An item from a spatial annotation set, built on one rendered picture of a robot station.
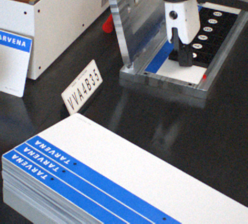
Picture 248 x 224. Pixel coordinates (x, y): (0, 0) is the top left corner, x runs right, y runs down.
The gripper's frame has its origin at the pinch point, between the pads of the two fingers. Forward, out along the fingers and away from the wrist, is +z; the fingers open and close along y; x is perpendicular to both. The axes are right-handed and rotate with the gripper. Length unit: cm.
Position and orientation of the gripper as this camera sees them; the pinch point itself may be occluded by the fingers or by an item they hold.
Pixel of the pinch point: (185, 57)
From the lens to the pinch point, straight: 160.2
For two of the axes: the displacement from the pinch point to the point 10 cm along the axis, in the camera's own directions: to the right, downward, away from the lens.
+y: 3.7, -4.9, 7.9
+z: 1.4, 8.7, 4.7
